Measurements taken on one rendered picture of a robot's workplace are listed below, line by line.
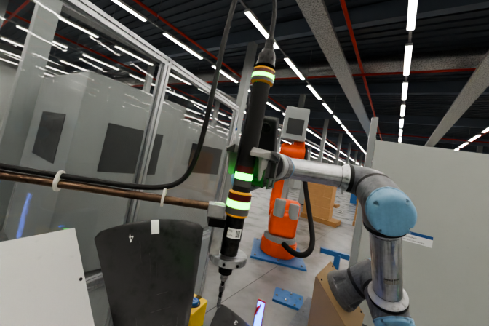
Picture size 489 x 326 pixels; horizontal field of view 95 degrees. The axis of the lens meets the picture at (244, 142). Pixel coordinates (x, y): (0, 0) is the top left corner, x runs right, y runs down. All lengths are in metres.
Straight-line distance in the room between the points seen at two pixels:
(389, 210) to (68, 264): 0.80
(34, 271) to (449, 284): 2.36
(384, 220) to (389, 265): 0.18
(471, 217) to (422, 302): 0.72
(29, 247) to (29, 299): 0.10
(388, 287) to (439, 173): 1.50
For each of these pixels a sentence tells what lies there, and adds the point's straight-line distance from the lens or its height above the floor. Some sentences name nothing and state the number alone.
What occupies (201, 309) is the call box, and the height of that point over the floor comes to 1.06.
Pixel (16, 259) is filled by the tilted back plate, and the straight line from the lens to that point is 0.70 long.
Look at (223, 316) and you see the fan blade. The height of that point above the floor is 1.19.
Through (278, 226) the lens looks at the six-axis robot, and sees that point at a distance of 4.32.
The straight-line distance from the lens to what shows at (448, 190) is 2.32.
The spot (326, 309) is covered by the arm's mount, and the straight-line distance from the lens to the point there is 1.11.
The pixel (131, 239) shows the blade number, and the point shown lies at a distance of 0.56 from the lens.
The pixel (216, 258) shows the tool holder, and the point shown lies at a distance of 0.44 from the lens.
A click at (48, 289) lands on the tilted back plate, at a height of 1.27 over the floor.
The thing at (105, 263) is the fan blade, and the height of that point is 1.37.
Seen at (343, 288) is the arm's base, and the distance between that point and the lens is 1.13.
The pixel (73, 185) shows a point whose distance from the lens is 0.46.
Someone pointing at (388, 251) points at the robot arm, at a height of 1.44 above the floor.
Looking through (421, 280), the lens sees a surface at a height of 0.99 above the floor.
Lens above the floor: 1.62
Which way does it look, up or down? 4 degrees up
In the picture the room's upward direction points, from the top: 11 degrees clockwise
